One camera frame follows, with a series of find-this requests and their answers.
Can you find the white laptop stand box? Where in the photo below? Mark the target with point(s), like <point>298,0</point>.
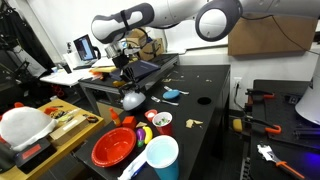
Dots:
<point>70,60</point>

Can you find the brown cardboard shipping box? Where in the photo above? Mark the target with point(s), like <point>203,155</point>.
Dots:
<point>151,49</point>

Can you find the yellow toy banana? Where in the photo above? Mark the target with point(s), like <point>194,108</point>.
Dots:
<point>148,134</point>

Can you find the black kitchen scale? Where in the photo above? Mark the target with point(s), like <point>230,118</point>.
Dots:
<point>30,153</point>

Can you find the black equipment rack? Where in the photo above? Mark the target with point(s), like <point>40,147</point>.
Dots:
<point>20,50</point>

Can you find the white bag red cap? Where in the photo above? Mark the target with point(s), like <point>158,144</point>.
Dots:
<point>25,126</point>

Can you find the flat cardboard box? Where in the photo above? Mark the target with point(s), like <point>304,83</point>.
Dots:
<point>68,130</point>

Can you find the orange bottle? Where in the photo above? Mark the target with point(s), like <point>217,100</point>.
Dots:
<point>115,117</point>

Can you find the small open cardboard box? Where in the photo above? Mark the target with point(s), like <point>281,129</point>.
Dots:
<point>136,37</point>

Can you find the purple toy eggplant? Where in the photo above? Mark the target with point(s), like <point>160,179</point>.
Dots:
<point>140,137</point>

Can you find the small blue oval dish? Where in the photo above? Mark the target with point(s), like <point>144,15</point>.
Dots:
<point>171,94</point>

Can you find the cardboard scrap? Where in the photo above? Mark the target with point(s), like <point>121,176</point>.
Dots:
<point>192,123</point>

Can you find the white wall outlet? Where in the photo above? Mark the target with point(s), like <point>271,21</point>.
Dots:
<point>237,82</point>

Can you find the red plastic cup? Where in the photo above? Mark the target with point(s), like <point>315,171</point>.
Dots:
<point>163,126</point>

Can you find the yellow sponge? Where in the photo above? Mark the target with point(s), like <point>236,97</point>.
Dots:
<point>237,125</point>

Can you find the computer monitor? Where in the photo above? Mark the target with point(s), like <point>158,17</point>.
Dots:
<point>85,48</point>

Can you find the orange block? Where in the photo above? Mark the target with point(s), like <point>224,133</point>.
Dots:
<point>129,122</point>

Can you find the white plastic spoon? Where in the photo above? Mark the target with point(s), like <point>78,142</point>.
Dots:
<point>176,90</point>

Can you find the black tape roll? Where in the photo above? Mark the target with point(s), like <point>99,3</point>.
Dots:
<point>93,119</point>

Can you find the yellow wooden table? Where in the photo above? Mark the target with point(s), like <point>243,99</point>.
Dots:
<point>66,143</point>

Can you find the white blue wrapper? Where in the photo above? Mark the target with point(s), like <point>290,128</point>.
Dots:
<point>131,168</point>

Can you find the white plastic fork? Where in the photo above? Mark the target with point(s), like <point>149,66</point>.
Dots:
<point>165,101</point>

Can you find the red plastic bowl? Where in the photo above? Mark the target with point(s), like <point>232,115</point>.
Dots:
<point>113,146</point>

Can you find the small orange cup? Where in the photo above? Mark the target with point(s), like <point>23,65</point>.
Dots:
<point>150,115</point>

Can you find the white side table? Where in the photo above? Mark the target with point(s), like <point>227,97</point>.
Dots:
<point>66,77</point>

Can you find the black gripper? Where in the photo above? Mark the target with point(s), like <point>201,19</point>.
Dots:
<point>121,62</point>

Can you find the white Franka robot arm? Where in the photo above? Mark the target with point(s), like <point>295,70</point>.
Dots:
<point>143,16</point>

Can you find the blue bin lid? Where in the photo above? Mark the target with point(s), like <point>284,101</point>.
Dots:
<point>141,69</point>

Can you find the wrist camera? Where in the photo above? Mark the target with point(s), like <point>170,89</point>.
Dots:
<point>130,51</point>

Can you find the blue plastic cup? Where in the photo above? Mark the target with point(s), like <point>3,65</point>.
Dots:
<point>163,158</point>

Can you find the black clamp orange tips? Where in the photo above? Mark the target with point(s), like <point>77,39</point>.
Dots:
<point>260,94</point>
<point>266,126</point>

